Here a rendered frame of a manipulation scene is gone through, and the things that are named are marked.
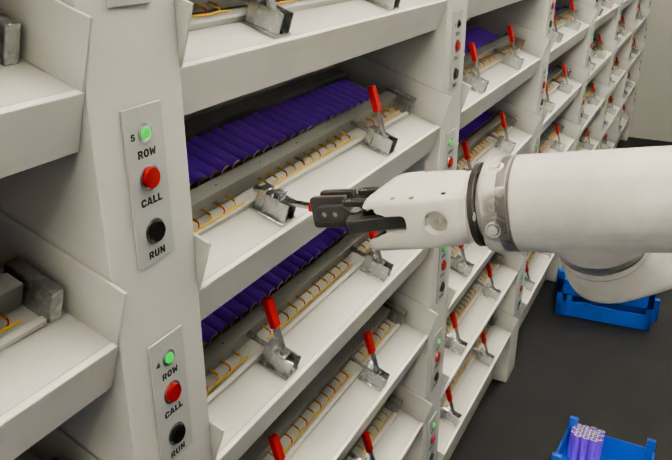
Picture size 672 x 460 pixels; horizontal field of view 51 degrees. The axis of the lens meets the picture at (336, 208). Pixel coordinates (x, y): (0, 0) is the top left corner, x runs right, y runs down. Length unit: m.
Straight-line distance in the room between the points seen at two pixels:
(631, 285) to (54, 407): 0.47
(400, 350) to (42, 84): 0.86
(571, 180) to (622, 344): 1.86
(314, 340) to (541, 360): 1.45
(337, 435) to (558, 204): 0.57
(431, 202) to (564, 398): 1.56
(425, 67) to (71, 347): 0.73
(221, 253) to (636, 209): 0.36
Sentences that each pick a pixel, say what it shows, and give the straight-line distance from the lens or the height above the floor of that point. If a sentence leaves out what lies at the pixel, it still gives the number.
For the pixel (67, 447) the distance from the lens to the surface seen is 0.67.
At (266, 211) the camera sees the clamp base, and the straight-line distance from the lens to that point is 0.73.
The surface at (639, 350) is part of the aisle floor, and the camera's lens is 2.41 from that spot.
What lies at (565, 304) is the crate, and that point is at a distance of 2.50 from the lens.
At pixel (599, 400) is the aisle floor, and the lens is 2.14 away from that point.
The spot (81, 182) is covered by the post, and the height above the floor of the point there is 1.06.
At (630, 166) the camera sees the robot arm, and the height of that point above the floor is 1.05.
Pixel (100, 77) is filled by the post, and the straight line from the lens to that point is 0.49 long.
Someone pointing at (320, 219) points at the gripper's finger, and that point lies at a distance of 0.69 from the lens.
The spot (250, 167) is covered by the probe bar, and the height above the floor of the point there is 0.98.
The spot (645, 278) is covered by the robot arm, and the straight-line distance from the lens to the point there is 0.65.
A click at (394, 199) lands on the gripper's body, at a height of 1.00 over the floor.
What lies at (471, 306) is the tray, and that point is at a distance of 1.73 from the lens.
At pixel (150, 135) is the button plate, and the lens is 0.52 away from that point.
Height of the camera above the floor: 1.22
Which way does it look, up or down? 22 degrees down
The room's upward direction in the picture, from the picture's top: straight up
